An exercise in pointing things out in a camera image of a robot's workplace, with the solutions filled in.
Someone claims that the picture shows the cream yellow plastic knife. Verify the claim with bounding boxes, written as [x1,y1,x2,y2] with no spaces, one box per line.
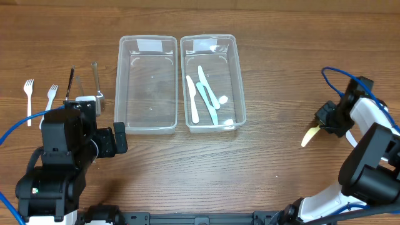
[301,125,320,148]

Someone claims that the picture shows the white plastic knife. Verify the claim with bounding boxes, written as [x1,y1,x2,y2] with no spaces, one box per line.
[197,66,221,110]
[186,75,199,124]
[345,130,358,148]

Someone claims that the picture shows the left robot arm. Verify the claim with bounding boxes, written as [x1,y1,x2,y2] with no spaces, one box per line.
[15,109,128,223]

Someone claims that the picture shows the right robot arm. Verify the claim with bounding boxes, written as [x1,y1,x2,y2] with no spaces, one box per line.
[270,76,399,224]

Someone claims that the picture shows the left clear plastic container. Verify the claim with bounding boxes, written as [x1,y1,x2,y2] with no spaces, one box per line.
[114,35,178,134]

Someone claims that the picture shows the clear plastic container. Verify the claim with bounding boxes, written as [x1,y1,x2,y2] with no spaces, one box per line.
[180,34,247,133]
[114,35,178,134]

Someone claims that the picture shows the right clear plastic container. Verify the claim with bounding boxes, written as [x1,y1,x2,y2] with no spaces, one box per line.
[180,34,247,133]

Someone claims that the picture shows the long metal fork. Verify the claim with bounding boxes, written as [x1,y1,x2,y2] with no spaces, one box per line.
[91,61,105,116]

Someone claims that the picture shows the short metal fork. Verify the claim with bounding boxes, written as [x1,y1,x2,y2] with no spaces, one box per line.
[76,76,84,96]

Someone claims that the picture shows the white plastic fork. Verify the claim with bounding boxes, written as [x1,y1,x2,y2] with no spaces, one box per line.
[46,84,58,111]
[23,79,34,117]

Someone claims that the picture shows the white plastic fork far left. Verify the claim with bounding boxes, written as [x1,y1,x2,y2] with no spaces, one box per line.
[23,79,34,117]

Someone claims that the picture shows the light blue plastic knife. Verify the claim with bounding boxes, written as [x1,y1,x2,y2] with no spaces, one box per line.
[196,82,218,125]

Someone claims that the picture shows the right blue cable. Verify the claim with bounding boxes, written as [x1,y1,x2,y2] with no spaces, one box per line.
[321,66,400,134]

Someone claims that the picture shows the blue cable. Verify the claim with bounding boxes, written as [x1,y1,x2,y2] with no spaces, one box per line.
[0,105,66,225]
[321,66,400,134]

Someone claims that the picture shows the black handled metal fork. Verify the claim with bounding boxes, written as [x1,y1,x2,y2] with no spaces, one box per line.
[65,65,75,101]

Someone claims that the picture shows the left blue cable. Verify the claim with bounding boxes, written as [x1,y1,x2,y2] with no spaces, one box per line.
[0,105,66,225]

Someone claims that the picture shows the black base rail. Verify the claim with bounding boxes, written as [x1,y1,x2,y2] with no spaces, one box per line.
[74,203,400,225]

